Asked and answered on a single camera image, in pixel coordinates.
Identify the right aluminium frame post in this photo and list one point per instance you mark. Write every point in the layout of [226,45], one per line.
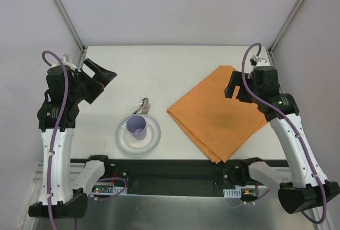
[288,21]

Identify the left aluminium frame post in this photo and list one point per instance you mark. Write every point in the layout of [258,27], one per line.
[69,24]

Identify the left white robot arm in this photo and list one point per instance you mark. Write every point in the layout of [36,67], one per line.
[60,197]

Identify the white blue-rimmed plate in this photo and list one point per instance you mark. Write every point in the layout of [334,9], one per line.
[130,146]

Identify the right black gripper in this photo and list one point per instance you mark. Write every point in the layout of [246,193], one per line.
[241,89]

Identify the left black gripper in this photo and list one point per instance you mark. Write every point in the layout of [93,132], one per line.
[91,80]

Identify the silver spoon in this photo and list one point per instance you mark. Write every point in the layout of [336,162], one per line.
[142,105]

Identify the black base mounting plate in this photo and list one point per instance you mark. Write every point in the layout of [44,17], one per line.
[179,177]

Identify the lilac plastic cup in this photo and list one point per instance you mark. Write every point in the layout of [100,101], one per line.
[137,127]

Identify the orange cloth napkin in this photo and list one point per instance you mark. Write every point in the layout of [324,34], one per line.
[218,126]

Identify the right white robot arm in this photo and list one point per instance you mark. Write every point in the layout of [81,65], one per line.
[308,186]

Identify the silver fork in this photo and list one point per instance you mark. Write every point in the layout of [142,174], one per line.
[146,109]

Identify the aluminium frame post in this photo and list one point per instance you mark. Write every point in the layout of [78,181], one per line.
[69,24]
[288,21]

